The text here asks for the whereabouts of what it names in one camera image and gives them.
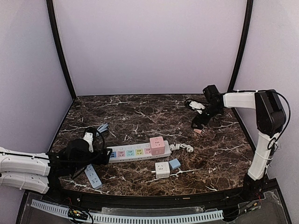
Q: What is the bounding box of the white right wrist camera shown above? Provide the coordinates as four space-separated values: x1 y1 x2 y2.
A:
188 101 205 110

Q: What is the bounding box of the black right frame post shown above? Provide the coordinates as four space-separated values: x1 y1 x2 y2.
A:
226 0 254 100

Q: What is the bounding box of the white strip cord with plug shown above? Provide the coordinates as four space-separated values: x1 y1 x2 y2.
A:
169 142 194 153

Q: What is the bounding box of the white cube socket adapter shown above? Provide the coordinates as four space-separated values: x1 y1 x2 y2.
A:
151 162 170 179

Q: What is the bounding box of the black front frame rail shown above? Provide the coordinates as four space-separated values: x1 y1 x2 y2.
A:
28 181 278 210

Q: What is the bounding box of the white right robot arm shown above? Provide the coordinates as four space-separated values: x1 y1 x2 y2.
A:
185 85 291 201

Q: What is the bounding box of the small blue charger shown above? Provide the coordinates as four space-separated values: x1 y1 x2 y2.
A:
168 159 181 170

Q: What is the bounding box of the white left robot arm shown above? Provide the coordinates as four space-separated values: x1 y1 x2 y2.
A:
0 139 112 194

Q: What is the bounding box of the small pink charger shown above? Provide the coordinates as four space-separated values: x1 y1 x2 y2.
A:
193 129 202 134

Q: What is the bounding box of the black left frame post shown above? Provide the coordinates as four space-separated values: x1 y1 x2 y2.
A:
46 0 77 101

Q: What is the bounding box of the black frame post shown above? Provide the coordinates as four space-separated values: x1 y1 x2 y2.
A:
226 0 254 100
46 0 77 101

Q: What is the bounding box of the white slotted cable duct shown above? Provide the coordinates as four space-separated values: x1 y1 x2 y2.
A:
31 199 224 224

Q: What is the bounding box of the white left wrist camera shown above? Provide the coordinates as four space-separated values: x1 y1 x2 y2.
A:
83 132 93 153

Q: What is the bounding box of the white multicolour power strip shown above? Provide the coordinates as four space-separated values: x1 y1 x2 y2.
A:
108 140 171 163

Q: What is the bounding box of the blue small power strip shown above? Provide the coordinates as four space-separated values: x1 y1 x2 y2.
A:
85 164 102 190

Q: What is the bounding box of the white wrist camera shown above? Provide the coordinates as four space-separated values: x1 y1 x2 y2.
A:
83 132 93 153
188 101 205 110

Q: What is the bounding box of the pink cube socket adapter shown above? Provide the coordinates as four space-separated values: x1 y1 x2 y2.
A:
149 136 165 155

